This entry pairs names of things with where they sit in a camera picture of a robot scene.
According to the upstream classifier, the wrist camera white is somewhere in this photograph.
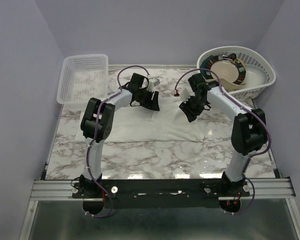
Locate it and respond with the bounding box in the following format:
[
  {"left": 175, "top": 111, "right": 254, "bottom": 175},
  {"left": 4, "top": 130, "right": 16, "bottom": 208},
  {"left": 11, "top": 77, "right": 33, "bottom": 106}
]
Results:
[
  {"left": 146, "top": 77, "right": 161, "bottom": 92},
  {"left": 178, "top": 88, "right": 192, "bottom": 103}
]

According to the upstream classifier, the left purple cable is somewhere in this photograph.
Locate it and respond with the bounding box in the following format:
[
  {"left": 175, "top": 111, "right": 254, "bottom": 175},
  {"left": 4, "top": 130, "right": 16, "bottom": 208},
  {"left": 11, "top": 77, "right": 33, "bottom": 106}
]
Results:
[{"left": 86, "top": 65, "right": 151, "bottom": 219}]

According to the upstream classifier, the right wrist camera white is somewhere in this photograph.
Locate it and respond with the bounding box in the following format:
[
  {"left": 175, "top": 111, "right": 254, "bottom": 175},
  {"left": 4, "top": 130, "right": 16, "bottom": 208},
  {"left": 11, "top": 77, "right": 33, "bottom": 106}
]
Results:
[{"left": 178, "top": 88, "right": 192, "bottom": 103}]

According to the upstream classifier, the beige plastic dish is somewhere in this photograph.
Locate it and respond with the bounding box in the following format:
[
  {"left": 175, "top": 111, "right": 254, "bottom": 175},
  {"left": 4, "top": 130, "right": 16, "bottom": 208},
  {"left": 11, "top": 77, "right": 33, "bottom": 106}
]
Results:
[{"left": 219, "top": 77, "right": 247, "bottom": 92}]

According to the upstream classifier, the aluminium rail frame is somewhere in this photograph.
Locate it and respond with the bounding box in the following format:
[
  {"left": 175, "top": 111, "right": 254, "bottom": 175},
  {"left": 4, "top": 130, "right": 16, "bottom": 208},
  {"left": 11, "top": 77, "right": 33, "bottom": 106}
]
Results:
[{"left": 17, "top": 139, "right": 300, "bottom": 240}]

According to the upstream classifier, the white round dish basket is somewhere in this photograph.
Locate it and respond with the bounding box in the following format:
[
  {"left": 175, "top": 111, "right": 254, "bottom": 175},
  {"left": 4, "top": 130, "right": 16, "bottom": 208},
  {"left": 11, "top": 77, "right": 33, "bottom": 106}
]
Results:
[{"left": 196, "top": 46, "right": 277, "bottom": 101}]

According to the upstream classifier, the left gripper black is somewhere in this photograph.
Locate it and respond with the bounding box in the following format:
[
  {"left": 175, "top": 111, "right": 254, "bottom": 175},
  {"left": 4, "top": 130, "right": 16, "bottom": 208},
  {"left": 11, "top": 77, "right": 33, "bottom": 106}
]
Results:
[{"left": 137, "top": 87, "right": 160, "bottom": 111}]

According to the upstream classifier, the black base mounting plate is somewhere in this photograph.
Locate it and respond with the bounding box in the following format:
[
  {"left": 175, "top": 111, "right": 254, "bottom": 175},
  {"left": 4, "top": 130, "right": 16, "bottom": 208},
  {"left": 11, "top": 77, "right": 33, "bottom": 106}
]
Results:
[{"left": 70, "top": 175, "right": 251, "bottom": 218}]

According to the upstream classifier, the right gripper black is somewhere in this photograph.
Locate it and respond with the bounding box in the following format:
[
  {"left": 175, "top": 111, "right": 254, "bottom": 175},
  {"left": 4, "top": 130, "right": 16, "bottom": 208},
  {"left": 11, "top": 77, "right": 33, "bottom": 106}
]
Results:
[{"left": 178, "top": 95, "right": 206, "bottom": 123}]

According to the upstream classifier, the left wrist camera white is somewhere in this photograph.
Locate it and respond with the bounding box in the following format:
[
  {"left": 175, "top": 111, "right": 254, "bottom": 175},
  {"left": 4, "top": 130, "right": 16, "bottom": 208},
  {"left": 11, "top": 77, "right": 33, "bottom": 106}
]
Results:
[{"left": 146, "top": 77, "right": 161, "bottom": 92}]

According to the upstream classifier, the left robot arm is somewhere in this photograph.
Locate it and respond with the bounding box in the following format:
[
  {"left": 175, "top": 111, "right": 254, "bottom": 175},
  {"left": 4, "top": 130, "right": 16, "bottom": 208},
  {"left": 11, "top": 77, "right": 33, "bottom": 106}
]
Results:
[{"left": 77, "top": 73, "right": 160, "bottom": 198}]

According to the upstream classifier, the white printed t shirt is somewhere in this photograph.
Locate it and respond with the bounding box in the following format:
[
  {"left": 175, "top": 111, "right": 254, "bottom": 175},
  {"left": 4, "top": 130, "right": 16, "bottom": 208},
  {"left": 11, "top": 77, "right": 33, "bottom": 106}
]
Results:
[{"left": 76, "top": 93, "right": 218, "bottom": 144}]

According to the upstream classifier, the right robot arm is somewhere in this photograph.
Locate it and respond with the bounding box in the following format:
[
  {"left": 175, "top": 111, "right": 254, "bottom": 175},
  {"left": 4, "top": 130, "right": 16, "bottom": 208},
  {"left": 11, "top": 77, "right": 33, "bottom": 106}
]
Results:
[{"left": 175, "top": 73, "right": 271, "bottom": 196}]

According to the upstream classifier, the white oval dish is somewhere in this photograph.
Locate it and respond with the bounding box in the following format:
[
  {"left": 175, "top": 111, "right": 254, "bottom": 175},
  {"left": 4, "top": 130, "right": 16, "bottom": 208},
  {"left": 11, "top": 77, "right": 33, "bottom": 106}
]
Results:
[{"left": 243, "top": 64, "right": 268, "bottom": 88}]

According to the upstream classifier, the striped rim plate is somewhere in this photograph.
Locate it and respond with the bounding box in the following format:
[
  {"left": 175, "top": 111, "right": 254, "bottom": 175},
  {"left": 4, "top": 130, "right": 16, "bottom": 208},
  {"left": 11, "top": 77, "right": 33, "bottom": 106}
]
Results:
[{"left": 199, "top": 53, "right": 246, "bottom": 85}]

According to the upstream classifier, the white rectangular perforated basket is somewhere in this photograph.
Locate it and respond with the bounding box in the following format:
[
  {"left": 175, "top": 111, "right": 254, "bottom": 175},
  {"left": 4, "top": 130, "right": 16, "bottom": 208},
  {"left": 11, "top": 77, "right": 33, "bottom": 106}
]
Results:
[{"left": 56, "top": 54, "right": 109, "bottom": 105}]

